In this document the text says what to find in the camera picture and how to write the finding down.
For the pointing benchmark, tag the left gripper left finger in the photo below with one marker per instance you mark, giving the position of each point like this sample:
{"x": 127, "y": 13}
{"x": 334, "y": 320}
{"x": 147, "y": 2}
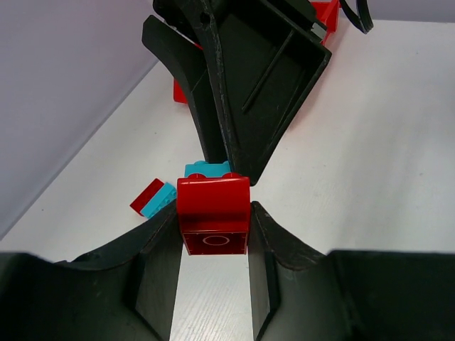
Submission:
{"x": 123, "y": 290}

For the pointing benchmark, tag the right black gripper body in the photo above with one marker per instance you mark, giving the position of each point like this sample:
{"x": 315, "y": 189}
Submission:
{"x": 236, "y": 25}

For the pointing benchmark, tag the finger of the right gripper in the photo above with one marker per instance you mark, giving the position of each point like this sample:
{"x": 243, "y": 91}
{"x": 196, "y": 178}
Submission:
{"x": 257, "y": 94}
{"x": 186, "y": 63}

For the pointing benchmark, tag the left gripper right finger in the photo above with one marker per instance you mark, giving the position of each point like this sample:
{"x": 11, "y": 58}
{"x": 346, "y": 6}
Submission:
{"x": 298, "y": 293}

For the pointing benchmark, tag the blue long lego brick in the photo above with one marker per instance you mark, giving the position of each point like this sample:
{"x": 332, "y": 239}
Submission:
{"x": 166, "y": 194}

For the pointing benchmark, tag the blue small square lego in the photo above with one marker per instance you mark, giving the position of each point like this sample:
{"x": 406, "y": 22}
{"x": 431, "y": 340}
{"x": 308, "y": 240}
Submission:
{"x": 209, "y": 170}

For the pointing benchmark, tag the red curved lego brick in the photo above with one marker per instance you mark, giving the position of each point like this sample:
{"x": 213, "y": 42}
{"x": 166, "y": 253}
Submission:
{"x": 214, "y": 213}

